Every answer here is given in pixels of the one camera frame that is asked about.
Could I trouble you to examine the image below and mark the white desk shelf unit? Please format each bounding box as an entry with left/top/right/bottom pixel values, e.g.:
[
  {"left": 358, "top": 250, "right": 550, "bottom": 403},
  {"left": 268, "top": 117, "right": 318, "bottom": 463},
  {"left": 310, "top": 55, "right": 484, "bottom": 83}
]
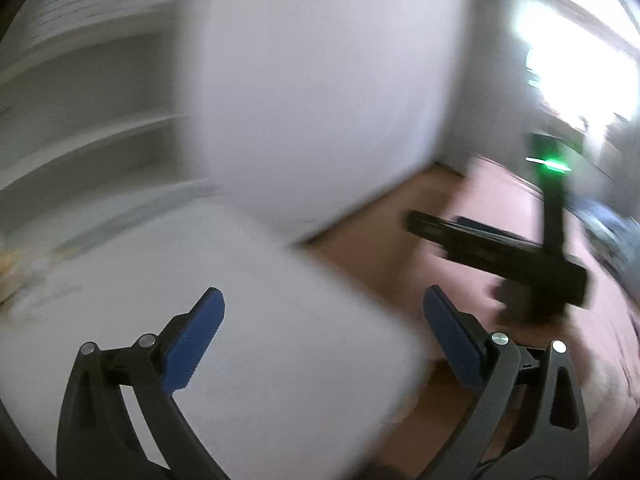
[{"left": 0, "top": 0, "right": 221, "bottom": 246}]

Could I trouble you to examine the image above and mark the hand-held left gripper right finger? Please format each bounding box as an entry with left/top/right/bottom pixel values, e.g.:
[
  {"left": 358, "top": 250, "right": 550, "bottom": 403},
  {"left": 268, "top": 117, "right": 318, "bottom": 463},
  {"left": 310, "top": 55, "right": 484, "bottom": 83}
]
[{"left": 422, "top": 285, "right": 588, "bottom": 480}]

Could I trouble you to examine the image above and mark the window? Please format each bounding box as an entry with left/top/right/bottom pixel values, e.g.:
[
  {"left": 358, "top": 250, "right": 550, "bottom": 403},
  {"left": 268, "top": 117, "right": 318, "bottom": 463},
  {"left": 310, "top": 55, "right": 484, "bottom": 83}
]
[{"left": 510, "top": 0, "right": 640, "bottom": 126}]

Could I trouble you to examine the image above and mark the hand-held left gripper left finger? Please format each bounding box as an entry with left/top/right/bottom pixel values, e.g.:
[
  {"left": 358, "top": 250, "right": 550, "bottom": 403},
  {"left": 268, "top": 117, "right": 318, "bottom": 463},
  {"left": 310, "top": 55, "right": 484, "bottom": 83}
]
[{"left": 56, "top": 287, "right": 226, "bottom": 480}]

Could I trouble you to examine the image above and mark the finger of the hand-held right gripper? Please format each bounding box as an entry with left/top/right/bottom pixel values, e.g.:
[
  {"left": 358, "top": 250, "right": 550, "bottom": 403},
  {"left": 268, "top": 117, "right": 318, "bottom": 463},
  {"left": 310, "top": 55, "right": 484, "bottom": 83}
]
[{"left": 407, "top": 209, "right": 502, "bottom": 275}]

